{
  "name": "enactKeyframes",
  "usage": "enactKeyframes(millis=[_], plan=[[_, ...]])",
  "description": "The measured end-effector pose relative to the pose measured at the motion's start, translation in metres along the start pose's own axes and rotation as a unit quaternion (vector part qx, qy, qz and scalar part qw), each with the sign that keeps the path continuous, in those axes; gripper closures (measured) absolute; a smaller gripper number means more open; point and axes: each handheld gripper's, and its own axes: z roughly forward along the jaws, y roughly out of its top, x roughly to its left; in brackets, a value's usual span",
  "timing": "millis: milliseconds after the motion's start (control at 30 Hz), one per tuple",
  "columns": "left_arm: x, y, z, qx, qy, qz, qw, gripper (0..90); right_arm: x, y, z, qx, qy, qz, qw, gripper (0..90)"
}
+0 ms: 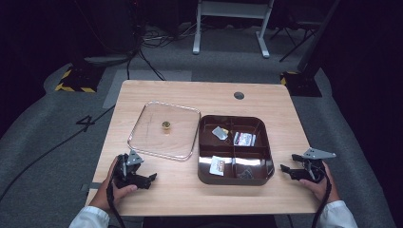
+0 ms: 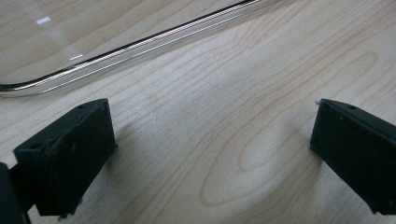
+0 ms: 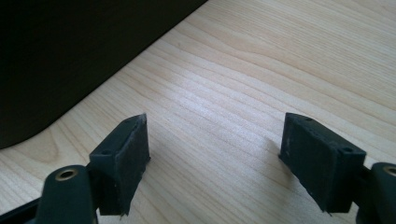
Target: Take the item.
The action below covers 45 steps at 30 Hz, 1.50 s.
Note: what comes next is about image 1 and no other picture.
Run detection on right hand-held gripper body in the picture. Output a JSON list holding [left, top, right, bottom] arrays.
[[301, 147, 337, 184]]

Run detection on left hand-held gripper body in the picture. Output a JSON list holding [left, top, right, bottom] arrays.
[[112, 149, 144, 190]]

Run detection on person's right hand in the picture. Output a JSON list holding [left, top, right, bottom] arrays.
[[298, 161, 342, 204]]

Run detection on person's left hand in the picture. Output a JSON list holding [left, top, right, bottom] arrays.
[[89, 156, 139, 212]]

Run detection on grey tape strip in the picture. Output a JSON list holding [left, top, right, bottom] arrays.
[[80, 181, 103, 191]]

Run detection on clear plastic lid gold knob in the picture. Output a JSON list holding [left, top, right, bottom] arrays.
[[126, 100, 202, 162]]

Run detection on dark wrapped candy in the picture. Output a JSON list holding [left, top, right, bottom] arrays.
[[237, 167, 255, 180]]

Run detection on dark brown compartment box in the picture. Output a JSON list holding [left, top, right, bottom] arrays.
[[197, 114, 276, 186]]

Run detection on striped candy packet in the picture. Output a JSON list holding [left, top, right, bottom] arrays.
[[233, 131, 258, 147]]

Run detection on white orange snack packet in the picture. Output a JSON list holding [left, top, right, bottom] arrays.
[[208, 155, 226, 177]]

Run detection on person's dark legs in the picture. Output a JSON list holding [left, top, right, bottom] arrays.
[[142, 214, 279, 228]]

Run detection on black stand yellow striped base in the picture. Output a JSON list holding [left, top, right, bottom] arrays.
[[53, 0, 142, 94], [279, 0, 342, 98]]

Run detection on silver foil packet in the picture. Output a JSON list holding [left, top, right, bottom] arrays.
[[211, 125, 229, 142]]

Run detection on black tripod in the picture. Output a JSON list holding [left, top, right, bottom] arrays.
[[269, 20, 319, 63]]

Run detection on left hand-held gripper black cable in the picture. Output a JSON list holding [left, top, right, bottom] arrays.
[[106, 158, 126, 228]]

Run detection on hand-held gripper black cable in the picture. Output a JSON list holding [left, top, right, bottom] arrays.
[[311, 167, 333, 228], [106, 158, 126, 228]]

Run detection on right hand-held gripper black cable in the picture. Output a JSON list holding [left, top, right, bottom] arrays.
[[311, 167, 333, 228]]

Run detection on black floor cable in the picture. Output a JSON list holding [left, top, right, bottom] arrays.
[[0, 104, 116, 202]]

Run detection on bundle of black floor cables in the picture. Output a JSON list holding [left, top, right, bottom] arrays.
[[125, 18, 203, 82]]

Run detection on white desk frame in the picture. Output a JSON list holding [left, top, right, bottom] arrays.
[[192, 0, 276, 59]]

